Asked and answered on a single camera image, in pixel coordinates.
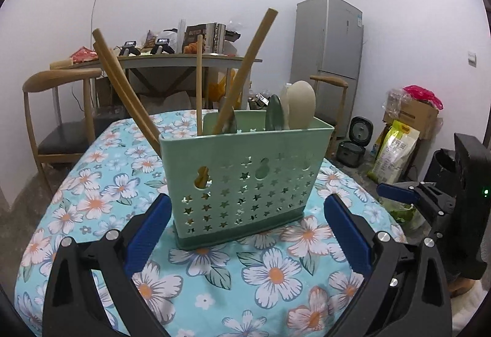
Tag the yellow green rice bag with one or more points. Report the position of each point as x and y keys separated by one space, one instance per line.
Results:
x=397 y=153

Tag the white sack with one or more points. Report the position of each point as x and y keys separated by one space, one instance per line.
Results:
x=172 y=103

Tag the red snack packet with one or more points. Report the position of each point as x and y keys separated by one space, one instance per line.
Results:
x=82 y=55

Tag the floral blue tablecloth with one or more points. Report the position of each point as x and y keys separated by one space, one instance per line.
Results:
x=249 y=283

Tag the large metal spoon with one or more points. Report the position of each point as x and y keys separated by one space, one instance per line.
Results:
x=275 y=112

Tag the white wall switch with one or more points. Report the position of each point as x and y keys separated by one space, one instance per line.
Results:
x=472 y=58

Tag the dark green bag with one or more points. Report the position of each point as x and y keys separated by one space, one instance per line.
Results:
x=259 y=103

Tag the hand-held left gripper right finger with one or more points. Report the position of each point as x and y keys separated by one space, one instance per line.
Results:
x=351 y=237

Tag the black handheld device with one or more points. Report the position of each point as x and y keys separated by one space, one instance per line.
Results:
x=163 y=41
x=129 y=43

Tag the yellow plastic bag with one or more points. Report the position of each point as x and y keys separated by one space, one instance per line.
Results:
x=218 y=87

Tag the wooden table white legs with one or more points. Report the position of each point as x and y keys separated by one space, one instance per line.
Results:
x=172 y=60

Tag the beige plastic spoon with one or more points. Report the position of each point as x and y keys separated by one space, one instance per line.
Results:
x=303 y=103
x=284 y=103

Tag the grey refrigerator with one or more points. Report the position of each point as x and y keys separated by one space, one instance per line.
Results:
x=326 y=37

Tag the cardboard box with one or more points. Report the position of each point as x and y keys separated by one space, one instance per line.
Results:
x=111 y=91
x=418 y=118

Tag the dark biscuit box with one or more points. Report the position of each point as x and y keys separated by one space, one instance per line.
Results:
x=195 y=34

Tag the person's right hand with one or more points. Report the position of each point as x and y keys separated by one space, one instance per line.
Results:
x=462 y=286

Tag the clear plastic bag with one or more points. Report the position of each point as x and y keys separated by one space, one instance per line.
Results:
x=395 y=101

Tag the green plastic utensil holder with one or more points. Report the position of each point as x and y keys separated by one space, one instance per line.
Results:
x=245 y=145

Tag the wooden block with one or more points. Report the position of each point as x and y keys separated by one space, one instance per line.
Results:
x=61 y=64

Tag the wooden chopsticks bundle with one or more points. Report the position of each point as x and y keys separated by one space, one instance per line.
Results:
x=118 y=64

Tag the bag of green vegetables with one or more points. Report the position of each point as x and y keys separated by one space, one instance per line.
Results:
x=402 y=212

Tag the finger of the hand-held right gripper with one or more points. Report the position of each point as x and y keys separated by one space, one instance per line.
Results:
x=397 y=193

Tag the black rice cooker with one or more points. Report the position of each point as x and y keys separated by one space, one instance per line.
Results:
x=362 y=130

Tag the black bucket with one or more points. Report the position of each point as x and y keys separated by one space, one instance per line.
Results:
x=441 y=164

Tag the clear plastic container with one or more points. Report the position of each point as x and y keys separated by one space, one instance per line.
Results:
x=174 y=37

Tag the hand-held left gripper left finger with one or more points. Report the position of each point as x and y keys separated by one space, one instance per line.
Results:
x=147 y=233

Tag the brown snack bag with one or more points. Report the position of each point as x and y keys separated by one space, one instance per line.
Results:
x=151 y=38

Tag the wooden chair black seat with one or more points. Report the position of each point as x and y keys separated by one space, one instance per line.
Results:
x=330 y=80
x=57 y=137

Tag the pink plastic bag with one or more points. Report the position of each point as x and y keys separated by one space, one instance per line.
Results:
x=422 y=95

